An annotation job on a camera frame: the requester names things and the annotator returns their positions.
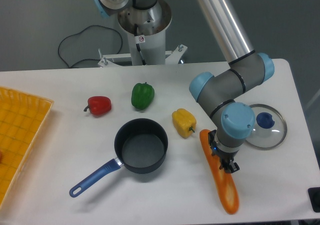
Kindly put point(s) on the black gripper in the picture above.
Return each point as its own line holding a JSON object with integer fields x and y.
{"x": 226, "y": 158}

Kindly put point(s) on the long orange bread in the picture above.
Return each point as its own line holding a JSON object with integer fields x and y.
{"x": 224, "y": 183}

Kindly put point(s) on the yellow bell pepper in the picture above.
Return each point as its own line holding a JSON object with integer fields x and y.
{"x": 184, "y": 122}

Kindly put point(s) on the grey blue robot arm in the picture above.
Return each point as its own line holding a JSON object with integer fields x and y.
{"x": 216, "y": 94}

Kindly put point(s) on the glass lid blue knob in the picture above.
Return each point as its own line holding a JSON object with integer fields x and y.
{"x": 269, "y": 129}

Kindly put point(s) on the green bell pepper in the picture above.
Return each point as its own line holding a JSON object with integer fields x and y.
{"x": 142, "y": 95}

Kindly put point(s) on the black device table corner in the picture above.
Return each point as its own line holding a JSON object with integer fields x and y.
{"x": 314, "y": 196}

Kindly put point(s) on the red bell pepper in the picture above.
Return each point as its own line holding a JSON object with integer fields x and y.
{"x": 98, "y": 105}

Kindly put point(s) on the yellow woven basket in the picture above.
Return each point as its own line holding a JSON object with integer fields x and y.
{"x": 21, "y": 117}

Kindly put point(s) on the dark saucepan blue handle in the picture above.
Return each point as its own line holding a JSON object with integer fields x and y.
{"x": 140, "y": 146}

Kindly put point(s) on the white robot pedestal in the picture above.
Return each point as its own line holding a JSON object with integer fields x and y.
{"x": 146, "y": 36}

